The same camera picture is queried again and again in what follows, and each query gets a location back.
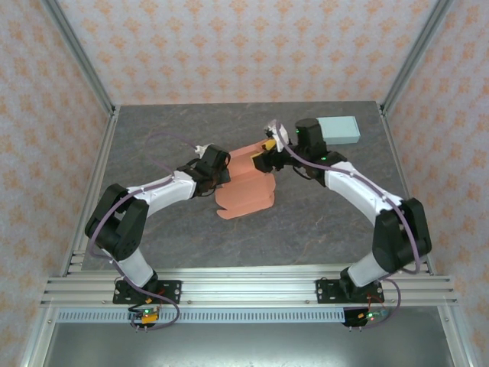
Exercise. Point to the salmon pink paper box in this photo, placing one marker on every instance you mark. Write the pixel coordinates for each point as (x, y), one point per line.
(244, 195)

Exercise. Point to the teal paper box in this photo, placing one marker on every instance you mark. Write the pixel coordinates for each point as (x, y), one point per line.
(342, 132)

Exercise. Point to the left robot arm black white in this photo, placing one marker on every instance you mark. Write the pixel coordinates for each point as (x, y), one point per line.
(114, 229)

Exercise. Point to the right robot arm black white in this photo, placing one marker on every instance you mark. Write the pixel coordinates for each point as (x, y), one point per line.
(401, 237)

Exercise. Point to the controller board with yellow connector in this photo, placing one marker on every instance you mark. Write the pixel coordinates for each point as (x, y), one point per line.
(368, 316)
(147, 316)

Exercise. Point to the grey metal sheet panel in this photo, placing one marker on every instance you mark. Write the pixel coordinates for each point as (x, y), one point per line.
(248, 348)

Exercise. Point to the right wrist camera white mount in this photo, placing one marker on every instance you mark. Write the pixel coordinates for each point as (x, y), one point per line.
(283, 143)

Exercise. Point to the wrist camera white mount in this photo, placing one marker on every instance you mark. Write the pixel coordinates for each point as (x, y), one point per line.
(283, 143)
(201, 149)

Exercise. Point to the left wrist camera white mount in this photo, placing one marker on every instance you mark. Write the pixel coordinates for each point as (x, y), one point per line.
(201, 149)

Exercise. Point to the aluminium table side rail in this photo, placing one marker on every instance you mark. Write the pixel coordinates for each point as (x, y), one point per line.
(396, 153)
(100, 164)

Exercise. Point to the aluminium mounting rail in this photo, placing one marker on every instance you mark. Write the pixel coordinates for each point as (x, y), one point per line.
(248, 290)

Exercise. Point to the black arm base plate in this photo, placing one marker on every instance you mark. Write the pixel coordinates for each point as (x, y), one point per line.
(172, 290)
(324, 292)

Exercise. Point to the aluminium frame post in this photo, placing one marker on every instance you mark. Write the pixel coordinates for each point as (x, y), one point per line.
(84, 61)
(414, 57)

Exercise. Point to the aluminium frame leg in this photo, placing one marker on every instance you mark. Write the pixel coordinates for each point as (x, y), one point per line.
(38, 344)
(456, 344)

